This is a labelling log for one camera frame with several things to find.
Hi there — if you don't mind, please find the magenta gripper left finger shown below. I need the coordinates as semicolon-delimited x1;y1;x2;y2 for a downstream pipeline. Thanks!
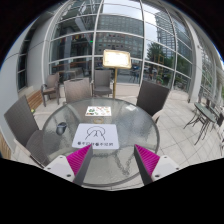
44;144;94;186

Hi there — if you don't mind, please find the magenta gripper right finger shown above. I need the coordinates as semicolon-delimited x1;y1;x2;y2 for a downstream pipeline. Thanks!
133;143;181;186

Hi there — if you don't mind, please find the white mouse pad with drawing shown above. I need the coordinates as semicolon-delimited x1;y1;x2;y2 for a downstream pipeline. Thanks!
72;123;119;150

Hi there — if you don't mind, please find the round glass table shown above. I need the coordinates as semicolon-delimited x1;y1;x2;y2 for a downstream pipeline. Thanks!
43;98;160;187

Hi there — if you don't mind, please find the colourful menu card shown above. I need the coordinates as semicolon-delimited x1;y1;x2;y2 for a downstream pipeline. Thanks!
85;106;111;116

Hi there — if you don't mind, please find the grey wicker chair back right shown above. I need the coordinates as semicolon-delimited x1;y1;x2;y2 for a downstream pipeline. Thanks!
136;80;169;122

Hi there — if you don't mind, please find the grey wicker chair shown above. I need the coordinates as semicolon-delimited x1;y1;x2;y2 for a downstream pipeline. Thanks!
41;73;60;104
64;78;92;103
136;80;169;122
4;96;50;167
92;70;112;96

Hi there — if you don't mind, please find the grey wicker chair back left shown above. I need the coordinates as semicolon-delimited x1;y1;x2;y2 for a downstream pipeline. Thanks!
64;78;92;103

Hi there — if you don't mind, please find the green metal side table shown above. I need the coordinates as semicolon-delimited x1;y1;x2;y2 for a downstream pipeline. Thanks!
185;102;216;140

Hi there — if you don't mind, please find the wooden bench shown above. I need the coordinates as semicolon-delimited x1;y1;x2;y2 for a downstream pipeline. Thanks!
26;90;43;110

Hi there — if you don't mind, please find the grey wicker chair far left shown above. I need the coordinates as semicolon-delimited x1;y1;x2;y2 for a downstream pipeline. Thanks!
41;73;60;104

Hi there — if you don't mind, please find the grey wicker chair far centre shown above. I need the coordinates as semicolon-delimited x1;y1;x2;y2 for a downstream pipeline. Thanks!
92;70;112;96

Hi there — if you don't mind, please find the gold framed menu stand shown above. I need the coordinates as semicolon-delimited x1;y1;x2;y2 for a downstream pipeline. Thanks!
102;49;133;100

